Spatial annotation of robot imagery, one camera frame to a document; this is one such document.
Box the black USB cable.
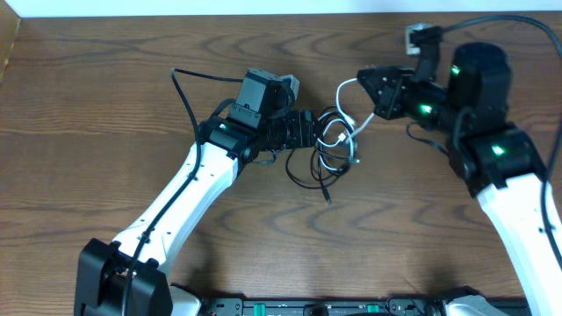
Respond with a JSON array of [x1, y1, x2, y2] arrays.
[[285, 105, 362, 206]]

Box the white USB cable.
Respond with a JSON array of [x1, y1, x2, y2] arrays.
[[315, 77, 377, 173]]

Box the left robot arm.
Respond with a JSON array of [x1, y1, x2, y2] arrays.
[[74, 68, 321, 315]]

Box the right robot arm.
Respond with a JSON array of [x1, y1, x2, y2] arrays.
[[357, 24, 561, 315]]

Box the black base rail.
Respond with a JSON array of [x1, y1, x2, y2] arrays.
[[170, 284, 530, 316]]

